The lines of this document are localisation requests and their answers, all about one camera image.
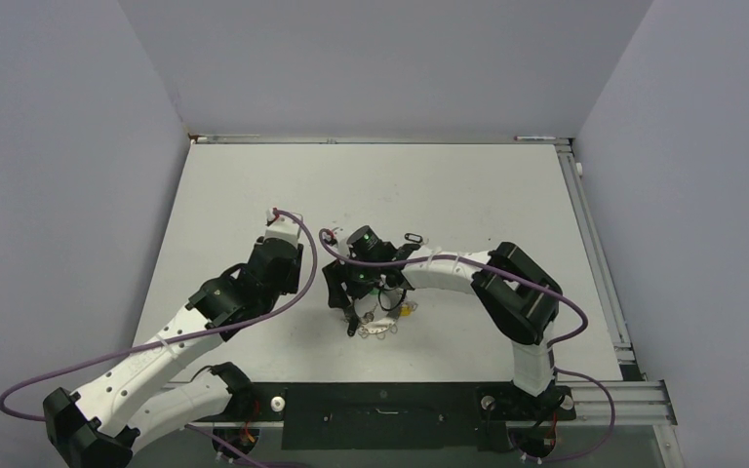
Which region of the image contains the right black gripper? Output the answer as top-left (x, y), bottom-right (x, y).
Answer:
top-left (325, 249), bottom-right (380, 307)

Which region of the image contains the round steel key organizer disc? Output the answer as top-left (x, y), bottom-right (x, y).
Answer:
top-left (349, 290), bottom-right (417, 340)

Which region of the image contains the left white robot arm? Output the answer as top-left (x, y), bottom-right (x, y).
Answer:
top-left (43, 235), bottom-right (303, 467)

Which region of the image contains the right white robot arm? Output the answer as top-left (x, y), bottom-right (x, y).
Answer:
top-left (319, 225), bottom-right (561, 417)

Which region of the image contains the loose black key tag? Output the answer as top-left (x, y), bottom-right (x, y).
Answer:
top-left (404, 233), bottom-right (426, 245)

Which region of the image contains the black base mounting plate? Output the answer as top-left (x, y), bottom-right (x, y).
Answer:
top-left (190, 361), bottom-right (577, 452)

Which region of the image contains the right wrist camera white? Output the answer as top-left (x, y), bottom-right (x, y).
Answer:
top-left (320, 226), bottom-right (349, 257)

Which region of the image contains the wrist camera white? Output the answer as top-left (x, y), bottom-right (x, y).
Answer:
top-left (263, 208), bottom-right (303, 248)
top-left (320, 226), bottom-right (349, 257)

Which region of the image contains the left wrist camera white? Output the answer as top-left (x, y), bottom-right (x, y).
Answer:
top-left (263, 208), bottom-right (303, 248)

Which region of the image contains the aluminium frame rail back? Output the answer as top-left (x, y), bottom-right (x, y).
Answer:
top-left (189, 135), bottom-right (572, 146)

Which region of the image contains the aluminium frame rail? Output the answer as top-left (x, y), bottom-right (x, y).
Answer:
top-left (555, 138), bottom-right (637, 366)
top-left (189, 135), bottom-right (572, 146)

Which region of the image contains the aluminium frame rail right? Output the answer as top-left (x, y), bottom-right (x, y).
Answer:
top-left (555, 138), bottom-right (637, 366)

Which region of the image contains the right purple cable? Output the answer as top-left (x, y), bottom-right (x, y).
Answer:
top-left (318, 227), bottom-right (616, 465)

